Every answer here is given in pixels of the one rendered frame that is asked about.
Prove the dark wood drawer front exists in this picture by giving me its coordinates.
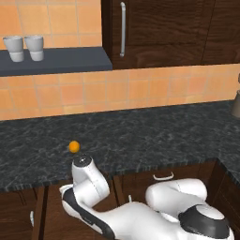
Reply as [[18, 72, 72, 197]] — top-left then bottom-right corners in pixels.
[[112, 161, 218, 207]]

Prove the small orange fruit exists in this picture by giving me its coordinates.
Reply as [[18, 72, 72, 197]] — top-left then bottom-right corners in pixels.
[[67, 140, 81, 154]]

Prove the white ribbed cup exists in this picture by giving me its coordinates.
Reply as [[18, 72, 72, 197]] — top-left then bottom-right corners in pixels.
[[2, 36, 25, 63], [23, 35, 45, 62]]

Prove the dark wood corner cabinet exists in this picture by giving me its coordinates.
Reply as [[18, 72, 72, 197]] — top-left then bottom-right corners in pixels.
[[206, 158, 240, 233]]

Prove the dark wood base cabinet door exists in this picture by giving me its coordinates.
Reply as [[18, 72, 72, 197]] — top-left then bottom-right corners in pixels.
[[0, 187, 39, 240]]

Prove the white drawer handle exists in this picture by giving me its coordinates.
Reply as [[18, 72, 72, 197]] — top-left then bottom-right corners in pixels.
[[152, 172, 175, 182]]

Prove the dark grey wall shelf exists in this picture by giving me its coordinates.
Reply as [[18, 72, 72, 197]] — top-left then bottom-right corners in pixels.
[[0, 46, 113, 78]]

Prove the silver wall cupboard handle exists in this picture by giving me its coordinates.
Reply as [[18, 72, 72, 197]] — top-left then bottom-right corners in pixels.
[[119, 1, 127, 58]]

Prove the dark wood wall cupboard door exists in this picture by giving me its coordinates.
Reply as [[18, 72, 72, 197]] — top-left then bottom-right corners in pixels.
[[101, 0, 217, 70]]

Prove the dark wood handleless cupboard door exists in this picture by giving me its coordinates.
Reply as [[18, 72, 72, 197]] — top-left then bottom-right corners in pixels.
[[201, 0, 240, 67]]

